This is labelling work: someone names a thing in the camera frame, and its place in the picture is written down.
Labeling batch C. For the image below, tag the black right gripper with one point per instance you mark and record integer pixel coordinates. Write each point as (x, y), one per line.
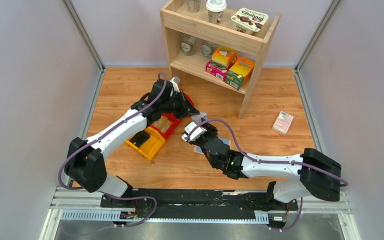
(204, 136)

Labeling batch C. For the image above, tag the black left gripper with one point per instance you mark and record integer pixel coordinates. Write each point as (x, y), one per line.
(181, 103)

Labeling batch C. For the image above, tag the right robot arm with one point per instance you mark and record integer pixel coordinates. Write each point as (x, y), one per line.
(310, 173)

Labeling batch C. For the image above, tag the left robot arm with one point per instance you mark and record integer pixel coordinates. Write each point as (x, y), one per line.
(85, 162)

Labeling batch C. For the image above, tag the black card in yellow bin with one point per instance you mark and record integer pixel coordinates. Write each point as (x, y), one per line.
(139, 138)

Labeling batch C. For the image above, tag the red plastic bin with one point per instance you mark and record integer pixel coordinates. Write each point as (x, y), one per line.
(176, 122)
(189, 99)

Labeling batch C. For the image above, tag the gold sachets in bin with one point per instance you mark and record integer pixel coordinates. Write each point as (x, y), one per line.
(163, 124)

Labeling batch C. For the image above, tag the yellow plastic bin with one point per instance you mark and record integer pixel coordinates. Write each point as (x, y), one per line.
(151, 147)

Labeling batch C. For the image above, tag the pink orange juice carton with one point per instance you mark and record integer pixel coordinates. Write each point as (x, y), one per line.
(221, 61)

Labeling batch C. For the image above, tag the green yellow juice carton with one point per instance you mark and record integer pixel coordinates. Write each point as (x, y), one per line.
(240, 72)

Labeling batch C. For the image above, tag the right glass water bottle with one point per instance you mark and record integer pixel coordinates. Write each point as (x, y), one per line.
(208, 48)

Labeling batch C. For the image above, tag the pink snack packet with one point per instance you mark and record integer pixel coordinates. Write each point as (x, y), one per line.
(282, 123)

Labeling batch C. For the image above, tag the metal can on shelf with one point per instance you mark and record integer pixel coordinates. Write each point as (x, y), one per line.
(193, 6)

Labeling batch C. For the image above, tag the paper coffee cup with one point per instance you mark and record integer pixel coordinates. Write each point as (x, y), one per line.
(215, 9)

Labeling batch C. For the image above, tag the Chobani yogurt cup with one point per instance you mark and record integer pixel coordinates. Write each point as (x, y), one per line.
(248, 21)

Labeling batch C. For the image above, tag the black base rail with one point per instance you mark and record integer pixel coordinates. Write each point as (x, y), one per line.
(199, 203)

